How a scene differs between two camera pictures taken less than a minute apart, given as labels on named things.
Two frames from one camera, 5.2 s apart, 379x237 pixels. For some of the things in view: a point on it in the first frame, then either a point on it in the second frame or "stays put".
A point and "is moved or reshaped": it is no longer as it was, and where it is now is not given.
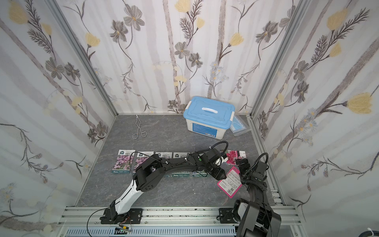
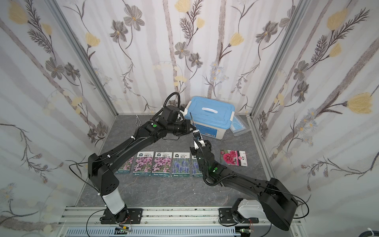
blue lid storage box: [208, 118] stays put
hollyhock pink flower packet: [232, 155] stays put
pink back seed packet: [232, 183] is moved or reshaped
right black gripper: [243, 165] to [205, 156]
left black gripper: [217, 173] to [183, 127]
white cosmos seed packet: [141, 156] stays put
